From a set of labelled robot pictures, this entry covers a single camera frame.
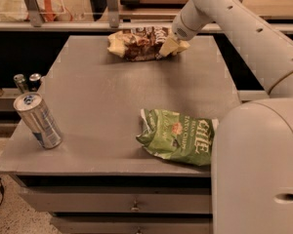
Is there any middle metal rail bracket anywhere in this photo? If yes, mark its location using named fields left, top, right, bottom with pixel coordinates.
left=106, top=0, right=119, bottom=28

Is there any brown chip bag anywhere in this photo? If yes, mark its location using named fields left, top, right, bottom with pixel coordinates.
left=107, top=26, right=173, bottom=61

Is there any silver blue energy drink can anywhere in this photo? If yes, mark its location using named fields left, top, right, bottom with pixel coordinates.
left=14, top=92, right=63, bottom=149

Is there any white orange plastic bag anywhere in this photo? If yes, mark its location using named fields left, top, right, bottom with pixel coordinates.
left=0, top=0, right=73, bottom=21

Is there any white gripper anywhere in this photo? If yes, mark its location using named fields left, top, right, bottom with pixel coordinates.
left=159, top=0, right=213, bottom=57

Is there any left metal rail bracket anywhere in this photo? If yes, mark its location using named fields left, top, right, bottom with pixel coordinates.
left=24, top=0, right=45, bottom=27

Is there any upper grey drawer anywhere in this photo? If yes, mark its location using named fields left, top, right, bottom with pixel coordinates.
left=20, top=186, right=212, bottom=214

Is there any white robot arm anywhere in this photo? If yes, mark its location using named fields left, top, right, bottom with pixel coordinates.
left=172, top=0, right=293, bottom=234

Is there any grey drawer cabinet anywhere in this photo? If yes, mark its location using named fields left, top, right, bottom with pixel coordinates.
left=0, top=36, right=239, bottom=221

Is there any metal rail bracket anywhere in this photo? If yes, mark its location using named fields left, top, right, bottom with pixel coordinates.
left=24, top=0, right=45, bottom=27
left=106, top=0, right=119, bottom=28

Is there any dark can on shelf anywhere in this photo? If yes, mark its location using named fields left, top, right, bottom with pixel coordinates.
left=29, top=73, right=42, bottom=92

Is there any grey drawer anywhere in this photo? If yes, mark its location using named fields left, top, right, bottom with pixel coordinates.
left=20, top=186, right=212, bottom=214
left=51, top=216, right=213, bottom=234

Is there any green jalapeno chip bag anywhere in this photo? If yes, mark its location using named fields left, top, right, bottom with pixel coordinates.
left=136, top=109, right=219, bottom=166

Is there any lower grey drawer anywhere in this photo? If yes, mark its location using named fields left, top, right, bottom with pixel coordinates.
left=51, top=216, right=213, bottom=234

